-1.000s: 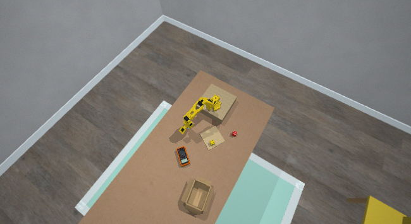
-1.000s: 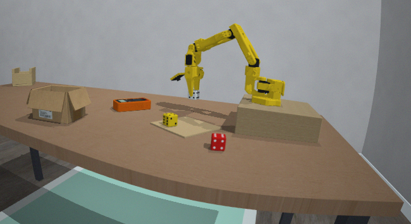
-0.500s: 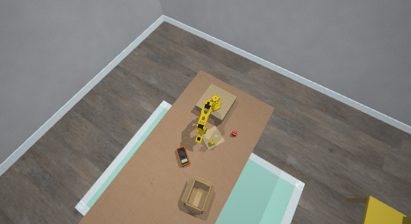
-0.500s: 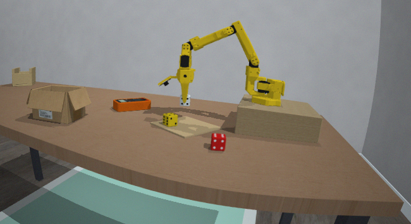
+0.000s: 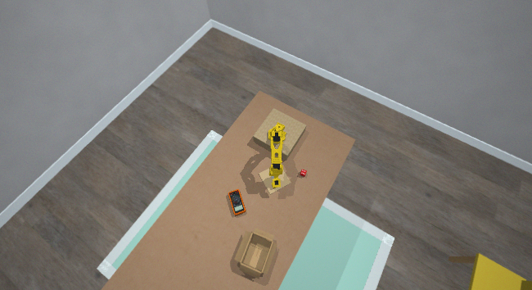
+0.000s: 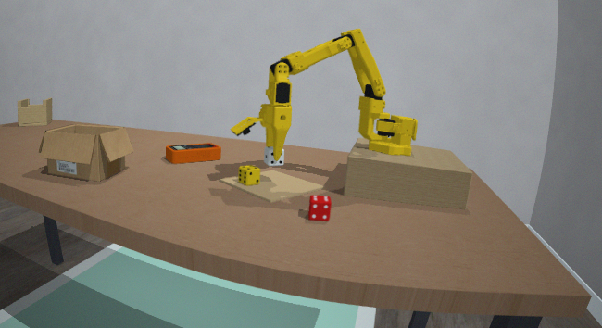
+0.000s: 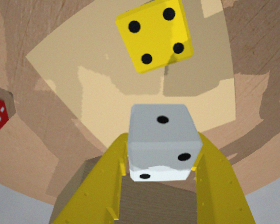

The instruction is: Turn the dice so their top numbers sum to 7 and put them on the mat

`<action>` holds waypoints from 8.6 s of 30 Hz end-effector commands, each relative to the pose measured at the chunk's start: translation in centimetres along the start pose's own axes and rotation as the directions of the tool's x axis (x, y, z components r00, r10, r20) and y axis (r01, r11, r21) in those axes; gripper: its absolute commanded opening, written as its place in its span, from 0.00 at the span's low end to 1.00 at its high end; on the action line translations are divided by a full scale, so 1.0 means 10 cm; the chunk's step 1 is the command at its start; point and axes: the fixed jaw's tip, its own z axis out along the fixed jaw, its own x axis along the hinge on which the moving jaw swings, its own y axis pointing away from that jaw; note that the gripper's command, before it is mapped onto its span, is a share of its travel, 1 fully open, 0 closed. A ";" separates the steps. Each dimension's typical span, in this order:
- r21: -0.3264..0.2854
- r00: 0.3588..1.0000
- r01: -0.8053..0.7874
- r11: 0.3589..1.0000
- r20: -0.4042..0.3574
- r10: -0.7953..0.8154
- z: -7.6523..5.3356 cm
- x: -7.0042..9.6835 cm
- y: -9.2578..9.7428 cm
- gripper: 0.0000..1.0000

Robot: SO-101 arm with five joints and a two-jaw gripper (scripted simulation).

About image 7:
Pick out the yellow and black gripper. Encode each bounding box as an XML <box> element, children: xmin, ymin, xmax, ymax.
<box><xmin>52</xmin><ymin>132</ymin><xmax>256</xmax><ymax>224</ymax></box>

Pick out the yellow die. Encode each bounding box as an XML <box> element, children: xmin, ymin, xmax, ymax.
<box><xmin>115</xmin><ymin>0</ymin><xmax>194</xmax><ymax>74</ymax></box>

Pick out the white die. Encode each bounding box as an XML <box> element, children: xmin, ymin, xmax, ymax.
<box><xmin>127</xmin><ymin>104</ymin><xmax>203</xmax><ymax>181</ymax></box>

